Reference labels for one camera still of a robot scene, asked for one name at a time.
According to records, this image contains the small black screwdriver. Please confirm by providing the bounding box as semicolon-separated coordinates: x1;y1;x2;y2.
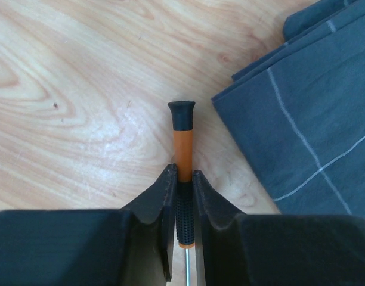
168;101;195;285

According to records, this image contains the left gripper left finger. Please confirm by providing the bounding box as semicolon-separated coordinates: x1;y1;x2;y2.
0;164;177;285

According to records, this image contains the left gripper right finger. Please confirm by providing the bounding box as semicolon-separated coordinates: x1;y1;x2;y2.
193;170;365;285

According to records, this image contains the grey folded cloth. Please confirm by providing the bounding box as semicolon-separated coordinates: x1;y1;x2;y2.
212;1;365;218

